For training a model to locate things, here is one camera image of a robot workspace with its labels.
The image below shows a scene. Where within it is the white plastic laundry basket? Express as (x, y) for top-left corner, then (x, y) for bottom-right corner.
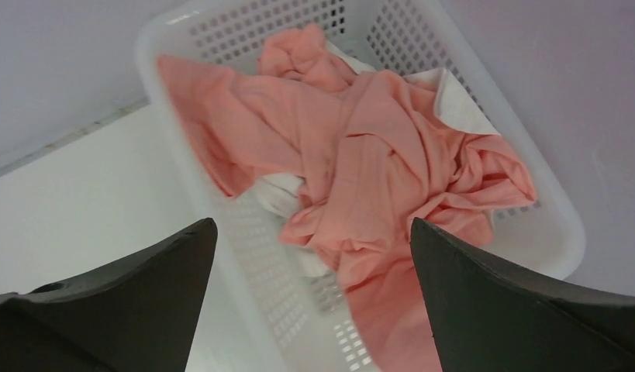
(135, 1), (586, 371)

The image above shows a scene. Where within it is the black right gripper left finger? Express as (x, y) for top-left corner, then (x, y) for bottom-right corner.
(0, 218), (218, 371)

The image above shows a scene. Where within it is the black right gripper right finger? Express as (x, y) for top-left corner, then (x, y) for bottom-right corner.
(410, 219), (635, 371)

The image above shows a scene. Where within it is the white t shirt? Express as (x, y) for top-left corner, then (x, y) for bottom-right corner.
(249, 40), (502, 278)

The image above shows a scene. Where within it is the pink t shirt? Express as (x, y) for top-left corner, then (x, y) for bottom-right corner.
(157, 24), (537, 371)

